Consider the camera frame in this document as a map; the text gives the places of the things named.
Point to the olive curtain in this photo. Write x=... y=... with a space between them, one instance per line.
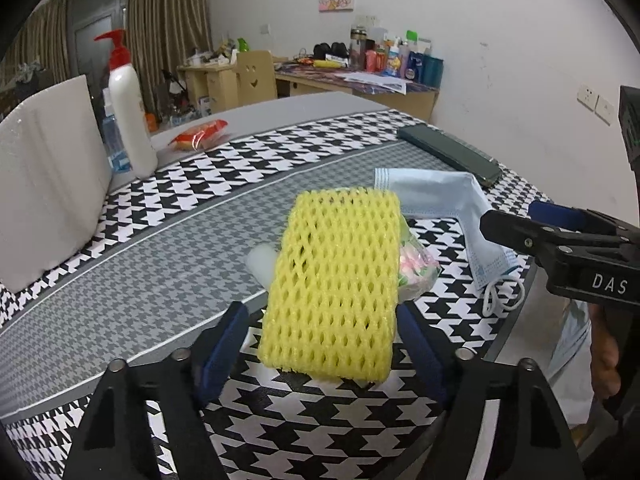
x=45 y=40
x=165 y=35

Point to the glass balcony door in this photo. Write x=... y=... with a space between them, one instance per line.
x=87 y=15

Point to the yellow foam net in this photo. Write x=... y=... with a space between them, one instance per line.
x=335 y=285

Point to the white foam tube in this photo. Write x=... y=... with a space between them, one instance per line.
x=262 y=265

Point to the double white wall socket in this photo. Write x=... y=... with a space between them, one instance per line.
x=595 y=102

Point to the orange box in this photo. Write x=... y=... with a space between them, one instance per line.
x=151 y=123

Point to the red snack packet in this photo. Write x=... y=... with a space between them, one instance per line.
x=200 y=135

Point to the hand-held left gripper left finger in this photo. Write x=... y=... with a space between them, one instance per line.
x=225 y=355

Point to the green plastic object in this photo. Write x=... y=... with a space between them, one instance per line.
x=243 y=45

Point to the person's light blue clothing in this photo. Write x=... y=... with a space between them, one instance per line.
x=570 y=360

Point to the green plastic bag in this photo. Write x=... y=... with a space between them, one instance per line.
x=417 y=265

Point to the printed papers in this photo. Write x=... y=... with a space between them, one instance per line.
x=372 y=81

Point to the white carton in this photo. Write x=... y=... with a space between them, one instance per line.
x=204 y=105

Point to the blue face mask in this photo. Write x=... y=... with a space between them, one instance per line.
x=435 y=192

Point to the white lotion bottle red pump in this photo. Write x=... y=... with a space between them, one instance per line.
x=130 y=110

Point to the black headphones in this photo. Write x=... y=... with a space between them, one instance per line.
x=332 y=50

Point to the white foam box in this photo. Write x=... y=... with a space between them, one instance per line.
x=45 y=175

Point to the clear water bottle blue label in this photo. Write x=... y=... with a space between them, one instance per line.
x=115 y=135

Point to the black phone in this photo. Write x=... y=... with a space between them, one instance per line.
x=450 y=152

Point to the person's right hand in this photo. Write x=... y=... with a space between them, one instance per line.
x=602 y=355

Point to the cluttered wooden desk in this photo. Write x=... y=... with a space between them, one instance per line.
x=390 y=102

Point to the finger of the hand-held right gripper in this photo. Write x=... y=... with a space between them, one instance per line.
x=515 y=235
x=560 y=215

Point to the houndstooth tablecloth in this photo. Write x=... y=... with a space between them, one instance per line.
x=150 y=270

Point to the wooden smiley chair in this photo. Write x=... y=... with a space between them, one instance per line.
x=255 y=77

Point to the yellow cylindrical object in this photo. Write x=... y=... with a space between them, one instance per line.
x=325 y=64

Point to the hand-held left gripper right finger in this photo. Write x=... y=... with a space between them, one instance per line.
x=425 y=360

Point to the group of toiletry bottles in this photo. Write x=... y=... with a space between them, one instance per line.
x=400 y=57

